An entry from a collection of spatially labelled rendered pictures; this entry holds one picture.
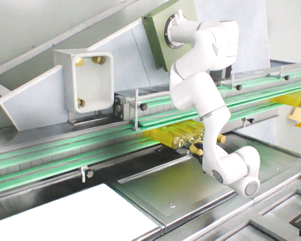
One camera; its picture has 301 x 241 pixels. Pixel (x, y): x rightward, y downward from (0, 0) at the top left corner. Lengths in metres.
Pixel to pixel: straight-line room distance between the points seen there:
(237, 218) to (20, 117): 0.84
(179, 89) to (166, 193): 0.40
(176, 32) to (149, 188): 0.68
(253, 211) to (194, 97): 0.47
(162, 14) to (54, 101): 0.58
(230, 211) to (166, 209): 0.21
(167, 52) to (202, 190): 0.64
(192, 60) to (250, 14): 1.08
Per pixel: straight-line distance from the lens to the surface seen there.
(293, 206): 1.30
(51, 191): 1.27
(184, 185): 1.22
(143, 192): 1.16
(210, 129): 0.93
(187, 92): 0.95
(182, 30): 1.41
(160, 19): 1.42
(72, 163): 1.17
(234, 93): 1.82
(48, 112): 1.28
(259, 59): 2.20
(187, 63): 1.03
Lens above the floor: 1.89
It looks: 46 degrees down
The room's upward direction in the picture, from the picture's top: 114 degrees clockwise
